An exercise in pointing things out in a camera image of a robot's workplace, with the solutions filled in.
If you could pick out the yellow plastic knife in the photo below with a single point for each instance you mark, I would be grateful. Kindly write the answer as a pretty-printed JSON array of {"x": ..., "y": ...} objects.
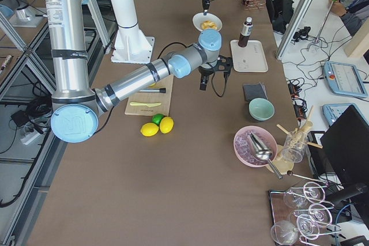
[{"x": 140, "y": 104}]

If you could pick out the cream rabbit serving tray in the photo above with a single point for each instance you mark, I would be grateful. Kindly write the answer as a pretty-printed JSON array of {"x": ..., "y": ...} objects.
[{"x": 249, "y": 59}]

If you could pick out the wine glass rack tray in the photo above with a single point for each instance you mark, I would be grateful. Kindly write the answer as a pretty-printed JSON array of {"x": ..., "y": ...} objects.
[{"x": 301, "y": 214}]

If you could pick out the wooden cutting board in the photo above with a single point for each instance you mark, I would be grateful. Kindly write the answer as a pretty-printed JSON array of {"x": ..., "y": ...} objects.
[{"x": 148, "y": 97}]

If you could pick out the dark grey folded cloth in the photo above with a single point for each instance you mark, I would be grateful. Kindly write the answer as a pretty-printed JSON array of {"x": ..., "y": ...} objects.
[{"x": 254, "y": 91}]

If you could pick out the mint green bowl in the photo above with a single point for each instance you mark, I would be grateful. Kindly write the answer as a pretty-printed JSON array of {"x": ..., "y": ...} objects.
[{"x": 261, "y": 109}]

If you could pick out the black monitor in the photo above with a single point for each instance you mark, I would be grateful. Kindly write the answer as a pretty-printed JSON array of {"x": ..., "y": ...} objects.
[{"x": 346, "y": 146}]

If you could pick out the whole lemon rear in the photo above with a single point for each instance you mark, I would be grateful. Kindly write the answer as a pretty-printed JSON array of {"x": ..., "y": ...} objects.
[{"x": 166, "y": 124}]

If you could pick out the steel muddler black tip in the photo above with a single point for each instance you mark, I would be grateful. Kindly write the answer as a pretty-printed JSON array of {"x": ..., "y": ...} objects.
[{"x": 153, "y": 90}]

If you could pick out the clear glass on stand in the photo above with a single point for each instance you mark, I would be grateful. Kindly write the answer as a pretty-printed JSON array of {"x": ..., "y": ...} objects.
[{"x": 294, "y": 146}]

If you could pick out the pink ice bowl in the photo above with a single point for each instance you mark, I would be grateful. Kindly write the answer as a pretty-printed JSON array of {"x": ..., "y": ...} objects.
[{"x": 243, "y": 150}]

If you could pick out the dark tea bottle on tray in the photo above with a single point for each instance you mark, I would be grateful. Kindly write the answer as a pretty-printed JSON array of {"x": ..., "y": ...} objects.
[{"x": 245, "y": 32}]

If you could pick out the light grey round plate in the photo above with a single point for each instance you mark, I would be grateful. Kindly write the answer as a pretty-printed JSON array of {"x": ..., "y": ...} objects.
[{"x": 199, "y": 18}]

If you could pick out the whole lemon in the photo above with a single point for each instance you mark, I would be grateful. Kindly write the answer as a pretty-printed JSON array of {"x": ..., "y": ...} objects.
[
  {"x": 149, "y": 129},
  {"x": 166, "y": 124}
]

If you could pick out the glazed twisted ring donut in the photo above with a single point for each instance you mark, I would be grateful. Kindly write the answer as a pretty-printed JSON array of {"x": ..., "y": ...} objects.
[{"x": 208, "y": 25}]

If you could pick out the steel ice scoop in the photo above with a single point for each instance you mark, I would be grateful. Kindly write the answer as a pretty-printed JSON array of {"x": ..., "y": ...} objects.
[{"x": 263, "y": 153}]

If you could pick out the whole lemon front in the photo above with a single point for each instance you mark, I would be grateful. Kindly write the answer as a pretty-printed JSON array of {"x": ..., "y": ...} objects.
[{"x": 149, "y": 129}]

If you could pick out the green lime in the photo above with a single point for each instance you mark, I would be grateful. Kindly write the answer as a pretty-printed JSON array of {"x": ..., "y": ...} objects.
[{"x": 157, "y": 118}]

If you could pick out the blue teach pendant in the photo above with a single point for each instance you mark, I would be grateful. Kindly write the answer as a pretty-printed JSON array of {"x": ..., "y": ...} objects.
[
  {"x": 332, "y": 112},
  {"x": 344, "y": 79}
]

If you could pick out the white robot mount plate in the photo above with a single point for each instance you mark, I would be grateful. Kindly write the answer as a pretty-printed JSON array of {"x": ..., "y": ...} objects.
[{"x": 132, "y": 46}]

